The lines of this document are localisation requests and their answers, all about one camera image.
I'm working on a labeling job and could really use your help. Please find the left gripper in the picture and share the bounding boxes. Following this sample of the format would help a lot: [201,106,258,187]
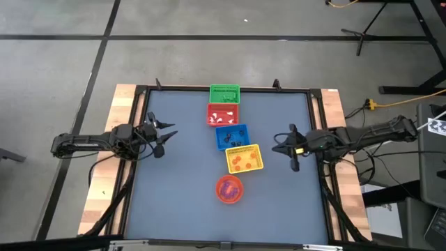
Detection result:
[138,111,179,146]

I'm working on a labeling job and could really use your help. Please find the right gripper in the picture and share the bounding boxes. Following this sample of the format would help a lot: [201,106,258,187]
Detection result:
[271,123,317,158]

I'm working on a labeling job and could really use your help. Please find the yellow plastic basket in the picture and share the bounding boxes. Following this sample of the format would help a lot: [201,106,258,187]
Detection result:
[224,144,265,175]

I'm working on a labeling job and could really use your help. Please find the blue plastic basket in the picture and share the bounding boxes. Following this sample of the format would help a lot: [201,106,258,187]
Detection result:
[215,123,252,152]

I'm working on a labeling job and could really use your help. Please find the green plastic basket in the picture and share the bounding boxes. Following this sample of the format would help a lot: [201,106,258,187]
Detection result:
[208,84,241,105]

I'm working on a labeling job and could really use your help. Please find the red plastic basket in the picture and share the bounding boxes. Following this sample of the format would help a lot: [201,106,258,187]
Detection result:
[206,103,240,127]

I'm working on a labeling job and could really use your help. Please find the orange plastic bowl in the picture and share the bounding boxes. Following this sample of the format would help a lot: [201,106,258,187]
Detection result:
[215,174,245,205]

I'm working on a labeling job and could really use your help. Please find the black tripod stand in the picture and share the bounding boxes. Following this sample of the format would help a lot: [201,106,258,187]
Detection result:
[340,0,435,56]

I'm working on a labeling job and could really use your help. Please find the grey cabinet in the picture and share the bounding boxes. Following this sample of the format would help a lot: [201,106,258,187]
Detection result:
[417,103,446,210]

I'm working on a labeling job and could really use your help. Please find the white paper marker sheet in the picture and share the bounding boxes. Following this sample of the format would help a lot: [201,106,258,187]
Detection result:
[426,117,446,137]

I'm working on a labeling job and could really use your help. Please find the black floor stand foot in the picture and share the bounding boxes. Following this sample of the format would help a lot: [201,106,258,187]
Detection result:
[0,148,27,164]

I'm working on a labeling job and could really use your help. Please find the dark keyboard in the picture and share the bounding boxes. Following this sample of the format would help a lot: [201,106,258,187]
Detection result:
[423,207,446,251]

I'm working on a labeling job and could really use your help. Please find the black right camera cable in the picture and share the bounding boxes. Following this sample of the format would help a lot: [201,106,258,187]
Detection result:
[273,132,292,144]

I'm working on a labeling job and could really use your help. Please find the black camera cable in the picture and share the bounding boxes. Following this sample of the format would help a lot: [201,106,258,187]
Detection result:
[132,130,156,162]
[273,132,292,144]

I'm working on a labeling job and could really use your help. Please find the black left camera cable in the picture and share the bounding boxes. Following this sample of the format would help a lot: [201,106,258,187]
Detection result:
[132,130,156,162]

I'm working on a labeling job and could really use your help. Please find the yellow cable with plug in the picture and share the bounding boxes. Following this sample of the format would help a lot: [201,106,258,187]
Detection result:
[365,89,446,111]

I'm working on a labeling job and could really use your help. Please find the silver metal bracket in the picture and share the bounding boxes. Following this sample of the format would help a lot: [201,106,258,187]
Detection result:
[109,239,150,250]
[302,243,344,251]

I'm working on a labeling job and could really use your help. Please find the black desk leg frame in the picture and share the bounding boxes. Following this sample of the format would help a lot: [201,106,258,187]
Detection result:
[378,0,446,96]

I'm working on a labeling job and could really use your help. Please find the black power cable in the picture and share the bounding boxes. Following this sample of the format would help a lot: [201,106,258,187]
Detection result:
[365,149,446,158]

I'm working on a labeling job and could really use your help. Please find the white cable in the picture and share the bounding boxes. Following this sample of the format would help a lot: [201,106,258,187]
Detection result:
[362,110,446,151]

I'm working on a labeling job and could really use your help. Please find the thin yellow floor cable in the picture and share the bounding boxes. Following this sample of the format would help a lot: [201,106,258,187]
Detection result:
[325,0,358,8]

